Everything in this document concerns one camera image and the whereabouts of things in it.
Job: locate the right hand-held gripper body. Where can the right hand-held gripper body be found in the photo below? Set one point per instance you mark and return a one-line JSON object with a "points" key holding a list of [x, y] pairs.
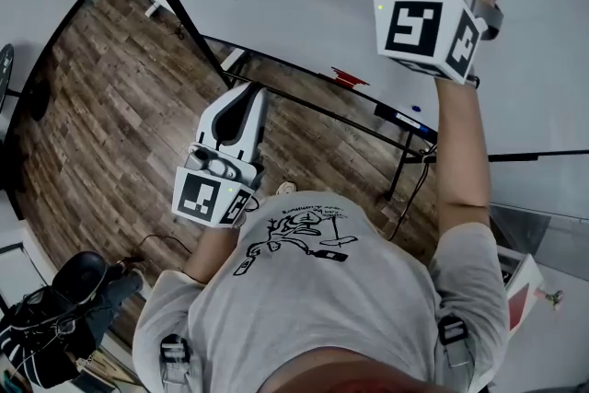
{"points": [[414, 30]]}

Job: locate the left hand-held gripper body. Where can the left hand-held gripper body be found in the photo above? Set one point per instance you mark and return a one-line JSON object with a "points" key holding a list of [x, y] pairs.
{"points": [[198, 195]]}

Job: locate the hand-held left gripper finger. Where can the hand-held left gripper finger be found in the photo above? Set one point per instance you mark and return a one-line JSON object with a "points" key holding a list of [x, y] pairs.
{"points": [[208, 122], [260, 124]]}

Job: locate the white whiteboard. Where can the white whiteboard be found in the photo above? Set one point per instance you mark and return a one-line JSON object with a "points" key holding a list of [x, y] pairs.
{"points": [[299, 4]]}

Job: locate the person's right forearm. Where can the person's right forearm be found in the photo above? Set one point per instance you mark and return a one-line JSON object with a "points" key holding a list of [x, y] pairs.
{"points": [[460, 161]]}

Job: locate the person's left forearm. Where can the person's left forearm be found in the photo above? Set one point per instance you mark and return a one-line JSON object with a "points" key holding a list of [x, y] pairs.
{"points": [[211, 253]]}

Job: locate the person's left shoe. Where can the person's left shoe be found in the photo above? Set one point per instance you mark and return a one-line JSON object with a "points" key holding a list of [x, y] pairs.
{"points": [[286, 188]]}

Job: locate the red magnetic holder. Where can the red magnetic holder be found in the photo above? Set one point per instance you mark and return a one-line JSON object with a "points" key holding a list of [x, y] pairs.
{"points": [[349, 77]]}

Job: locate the black office chair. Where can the black office chair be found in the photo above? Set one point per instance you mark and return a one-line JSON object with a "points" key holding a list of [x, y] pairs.
{"points": [[78, 276]]}

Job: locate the person's grey printed t-shirt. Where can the person's grey printed t-shirt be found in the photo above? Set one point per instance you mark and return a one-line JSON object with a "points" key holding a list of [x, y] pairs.
{"points": [[322, 303]]}

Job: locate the white side table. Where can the white side table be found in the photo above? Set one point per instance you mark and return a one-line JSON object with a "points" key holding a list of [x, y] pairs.
{"points": [[524, 276]]}

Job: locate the red mat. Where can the red mat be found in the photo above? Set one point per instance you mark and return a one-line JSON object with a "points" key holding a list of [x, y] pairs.
{"points": [[517, 310]]}

